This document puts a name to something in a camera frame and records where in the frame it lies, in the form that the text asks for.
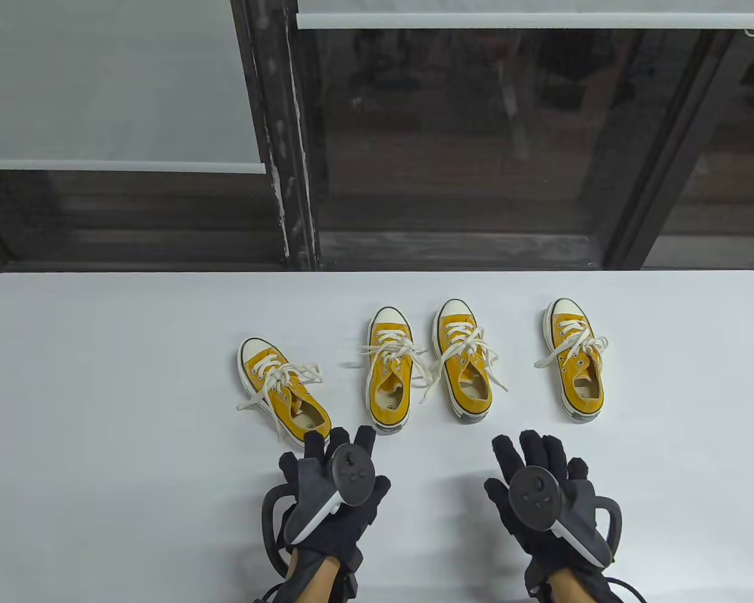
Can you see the person's left hand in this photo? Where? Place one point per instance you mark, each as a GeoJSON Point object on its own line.
{"type": "Point", "coordinates": [352, 532]}

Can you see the person's right hand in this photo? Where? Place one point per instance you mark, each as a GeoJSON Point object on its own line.
{"type": "Point", "coordinates": [537, 541]}

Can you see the yellow canvas shoe white laces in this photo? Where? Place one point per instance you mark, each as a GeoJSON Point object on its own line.
{"type": "Point", "coordinates": [261, 361]}
{"type": "Point", "coordinates": [389, 330]}
{"type": "Point", "coordinates": [565, 309]}
{"type": "Point", "coordinates": [453, 311]}

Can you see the person's right forearm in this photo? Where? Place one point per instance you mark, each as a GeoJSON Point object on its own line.
{"type": "Point", "coordinates": [568, 590]}

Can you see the person's left forearm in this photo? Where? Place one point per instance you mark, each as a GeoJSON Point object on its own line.
{"type": "Point", "coordinates": [314, 581]}

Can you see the grey and white handheld controller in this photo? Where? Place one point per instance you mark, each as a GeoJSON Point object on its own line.
{"type": "Point", "coordinates": [534, 490]}
{"type": "Point", "coordinates": [352, 471]}

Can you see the dark framed window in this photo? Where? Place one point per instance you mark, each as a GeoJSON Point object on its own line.
{"type": "Point", "coordinates": [289, 157]}

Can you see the long white roller blind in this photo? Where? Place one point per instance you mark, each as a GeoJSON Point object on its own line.
{"type": "Point", "coordinates": [100, 81]}

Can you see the short white roller blind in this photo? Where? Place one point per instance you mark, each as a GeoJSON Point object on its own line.
{"type": "Point", "coordinates": [509, 20]}

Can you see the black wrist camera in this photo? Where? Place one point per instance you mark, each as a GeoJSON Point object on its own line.
{"type": "Point", "coordinates": [349, 584]}

